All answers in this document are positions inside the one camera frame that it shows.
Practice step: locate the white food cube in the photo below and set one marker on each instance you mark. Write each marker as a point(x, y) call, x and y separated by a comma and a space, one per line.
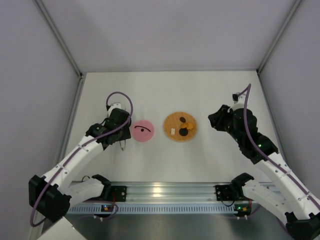
point(172, 132)

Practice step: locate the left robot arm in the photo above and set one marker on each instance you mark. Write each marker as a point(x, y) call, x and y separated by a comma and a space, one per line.
point(54, 193)

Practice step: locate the slotted cable duct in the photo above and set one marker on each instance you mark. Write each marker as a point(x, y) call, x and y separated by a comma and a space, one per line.
point(175, 208)

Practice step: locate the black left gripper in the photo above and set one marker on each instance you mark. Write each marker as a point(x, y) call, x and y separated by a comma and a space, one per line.
point(122, 135)

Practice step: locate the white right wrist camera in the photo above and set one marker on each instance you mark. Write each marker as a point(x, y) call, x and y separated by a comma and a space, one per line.
point(238, 100)

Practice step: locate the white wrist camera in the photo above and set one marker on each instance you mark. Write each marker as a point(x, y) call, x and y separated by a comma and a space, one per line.
point(238, 100)
point(115, 105)

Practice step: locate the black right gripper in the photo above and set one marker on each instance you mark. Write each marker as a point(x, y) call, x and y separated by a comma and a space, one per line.
point(219, 118)

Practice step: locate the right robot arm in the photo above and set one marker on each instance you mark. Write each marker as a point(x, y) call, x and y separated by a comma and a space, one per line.
point(298, 209)

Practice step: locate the white box corner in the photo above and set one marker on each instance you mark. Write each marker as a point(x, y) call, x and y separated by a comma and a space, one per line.
point(62, 230)

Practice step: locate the orange woven plate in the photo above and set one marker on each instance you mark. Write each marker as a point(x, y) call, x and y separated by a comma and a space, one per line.
point(172, 121)

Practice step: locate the large dark round food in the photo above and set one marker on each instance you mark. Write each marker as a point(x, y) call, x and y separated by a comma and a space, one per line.
point(183, 132)

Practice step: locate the aluminium rail base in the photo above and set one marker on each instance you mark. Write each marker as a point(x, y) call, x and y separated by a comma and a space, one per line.
point(172, 192)

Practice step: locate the pink round lid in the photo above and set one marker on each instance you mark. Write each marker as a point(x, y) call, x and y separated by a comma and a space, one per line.
point(142, 131)

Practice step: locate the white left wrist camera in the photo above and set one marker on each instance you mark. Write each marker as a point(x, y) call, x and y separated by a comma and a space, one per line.
point(115, 105)

